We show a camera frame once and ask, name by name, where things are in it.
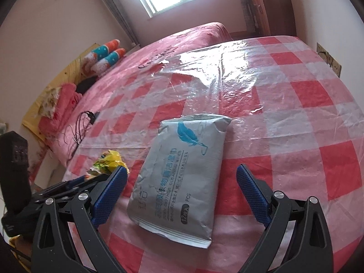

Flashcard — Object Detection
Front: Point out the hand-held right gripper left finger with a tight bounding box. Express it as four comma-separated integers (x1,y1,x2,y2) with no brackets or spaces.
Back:
31,165,128,273

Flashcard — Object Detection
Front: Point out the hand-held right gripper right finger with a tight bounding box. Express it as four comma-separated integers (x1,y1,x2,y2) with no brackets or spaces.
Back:
237,163,333,273

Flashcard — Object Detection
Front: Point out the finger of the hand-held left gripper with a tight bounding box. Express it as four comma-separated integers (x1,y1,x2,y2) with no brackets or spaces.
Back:
31,192,78,205
43,173,111,195

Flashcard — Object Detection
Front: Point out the yellow snack packet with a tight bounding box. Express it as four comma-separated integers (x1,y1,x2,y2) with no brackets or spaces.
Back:
87,150,130,181

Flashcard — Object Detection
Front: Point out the grey printed snack bag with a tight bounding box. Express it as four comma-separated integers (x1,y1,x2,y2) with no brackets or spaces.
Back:
127,114,232,249

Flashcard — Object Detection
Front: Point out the floral cushion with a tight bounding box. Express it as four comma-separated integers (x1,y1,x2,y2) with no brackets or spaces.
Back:
40,87,61,118

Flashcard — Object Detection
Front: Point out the red folded blanket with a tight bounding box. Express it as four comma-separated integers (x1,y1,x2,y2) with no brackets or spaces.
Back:
38,82,81,137

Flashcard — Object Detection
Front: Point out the black cloth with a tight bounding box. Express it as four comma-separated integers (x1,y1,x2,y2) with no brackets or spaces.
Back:
76,75,99,94

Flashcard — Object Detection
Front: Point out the yellow wooden headboard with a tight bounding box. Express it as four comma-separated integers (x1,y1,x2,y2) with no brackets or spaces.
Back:
22,43,100,143

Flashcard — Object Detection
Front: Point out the teal orange roll pillow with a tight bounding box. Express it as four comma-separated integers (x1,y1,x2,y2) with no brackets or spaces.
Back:
85,38,121,63
91,48,126,74

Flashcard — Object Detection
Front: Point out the pink bed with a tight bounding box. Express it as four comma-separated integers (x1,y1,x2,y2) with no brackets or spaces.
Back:
37,22,231,177

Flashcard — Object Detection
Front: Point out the brown wooden cabinet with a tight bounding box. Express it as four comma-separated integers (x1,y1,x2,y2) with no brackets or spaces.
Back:
242,0,270,36

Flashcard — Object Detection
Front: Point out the black cable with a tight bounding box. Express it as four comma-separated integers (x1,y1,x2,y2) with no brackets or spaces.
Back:
61,111,100,151

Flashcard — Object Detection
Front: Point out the wall socket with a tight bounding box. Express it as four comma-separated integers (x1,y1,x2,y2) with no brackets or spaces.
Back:
316,42,342,77

